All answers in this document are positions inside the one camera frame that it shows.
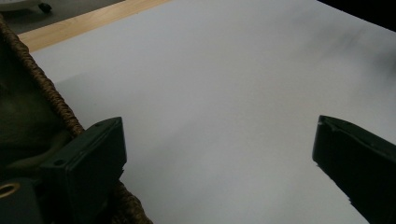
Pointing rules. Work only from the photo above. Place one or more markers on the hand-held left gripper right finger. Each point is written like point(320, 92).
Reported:
point(361, 161)

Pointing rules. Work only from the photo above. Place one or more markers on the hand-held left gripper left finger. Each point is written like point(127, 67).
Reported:
point(84, 161)

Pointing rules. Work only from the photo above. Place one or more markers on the olive green cloth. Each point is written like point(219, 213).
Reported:
point(21, 118)

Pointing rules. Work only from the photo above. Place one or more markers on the brown woven basket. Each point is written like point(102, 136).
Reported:
point(46, 87)

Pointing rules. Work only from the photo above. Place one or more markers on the wooden table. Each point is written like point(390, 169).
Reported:
point(77, 23)

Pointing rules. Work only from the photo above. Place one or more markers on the white table sheet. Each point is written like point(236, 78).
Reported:
point(218, 93)

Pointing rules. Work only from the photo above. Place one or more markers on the white chair base with caster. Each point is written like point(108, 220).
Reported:
point(18, 4)

